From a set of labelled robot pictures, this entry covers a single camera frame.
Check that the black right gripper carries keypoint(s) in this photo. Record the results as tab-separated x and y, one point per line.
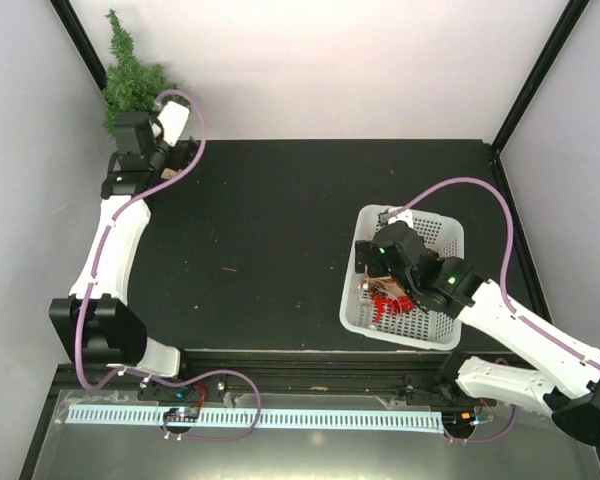
374	268

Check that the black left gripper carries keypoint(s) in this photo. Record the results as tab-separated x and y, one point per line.
185	153

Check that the small green christmas tree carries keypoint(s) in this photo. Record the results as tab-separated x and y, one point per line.
131	85

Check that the white perforated plastic basket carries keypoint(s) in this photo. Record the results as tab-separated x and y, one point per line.
427	326

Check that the white string lights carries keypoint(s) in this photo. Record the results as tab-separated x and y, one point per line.
385	287

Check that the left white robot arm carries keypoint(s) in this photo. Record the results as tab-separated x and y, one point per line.
94	322

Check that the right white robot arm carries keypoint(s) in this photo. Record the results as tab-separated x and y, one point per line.
562	380

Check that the red reindeer ornament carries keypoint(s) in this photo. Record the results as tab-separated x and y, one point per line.
399	305

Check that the right circuit board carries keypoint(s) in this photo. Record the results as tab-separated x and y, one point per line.
476	416

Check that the left green circuit board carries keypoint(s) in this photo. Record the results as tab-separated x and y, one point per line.
181	414

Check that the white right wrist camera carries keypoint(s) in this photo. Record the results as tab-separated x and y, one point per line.
393	215

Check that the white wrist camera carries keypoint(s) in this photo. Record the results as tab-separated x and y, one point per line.
393	215
170	122

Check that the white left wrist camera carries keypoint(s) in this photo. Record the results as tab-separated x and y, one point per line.
170	122

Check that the left black frame post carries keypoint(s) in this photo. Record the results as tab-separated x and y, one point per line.
79	37

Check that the black frame post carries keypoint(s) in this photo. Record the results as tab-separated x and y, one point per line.
553	46
79	37

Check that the white slotted cable duct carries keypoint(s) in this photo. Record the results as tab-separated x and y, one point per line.
243	418

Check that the right black frame post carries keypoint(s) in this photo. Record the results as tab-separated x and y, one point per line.
553	46

